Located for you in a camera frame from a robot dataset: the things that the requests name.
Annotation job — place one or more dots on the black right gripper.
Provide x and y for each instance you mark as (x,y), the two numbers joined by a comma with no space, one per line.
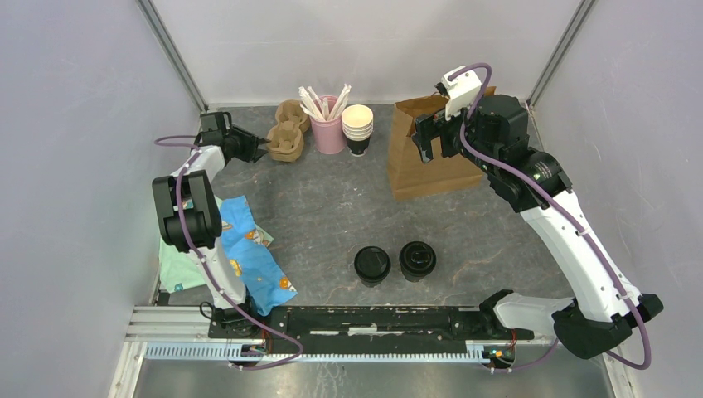
(428,127)

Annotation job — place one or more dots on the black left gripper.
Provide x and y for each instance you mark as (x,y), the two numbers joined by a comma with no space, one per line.
(252,154)

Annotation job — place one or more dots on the brown cardboard cup carriers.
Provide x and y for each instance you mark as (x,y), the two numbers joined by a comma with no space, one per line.
(286,138)

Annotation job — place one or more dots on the brown paper takeout bag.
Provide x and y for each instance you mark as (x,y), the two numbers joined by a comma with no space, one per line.
(409,176)

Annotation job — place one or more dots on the black paper coffee cup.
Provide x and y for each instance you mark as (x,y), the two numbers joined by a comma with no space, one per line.
(417,261)

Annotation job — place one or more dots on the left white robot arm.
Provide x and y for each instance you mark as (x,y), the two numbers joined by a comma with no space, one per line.
(190,220)

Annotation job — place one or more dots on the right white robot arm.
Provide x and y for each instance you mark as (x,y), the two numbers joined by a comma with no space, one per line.
(605,309)

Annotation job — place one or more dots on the stack of paper cups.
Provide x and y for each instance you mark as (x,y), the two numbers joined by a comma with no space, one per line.
(357,127)

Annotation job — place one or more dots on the pink metal utensil cup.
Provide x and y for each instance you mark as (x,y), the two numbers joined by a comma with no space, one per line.
(328,136)

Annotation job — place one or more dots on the wooden stirrers in wrappers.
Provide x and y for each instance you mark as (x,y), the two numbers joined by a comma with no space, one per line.
(321,109)

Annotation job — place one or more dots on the blue patterned cloth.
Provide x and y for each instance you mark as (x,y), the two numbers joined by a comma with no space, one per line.
(246,248)

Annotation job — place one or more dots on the green patterned cloth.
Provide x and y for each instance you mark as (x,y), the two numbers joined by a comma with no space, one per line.
(177,272)

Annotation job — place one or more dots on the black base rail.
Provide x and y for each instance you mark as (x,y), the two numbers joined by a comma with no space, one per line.
(362,329)

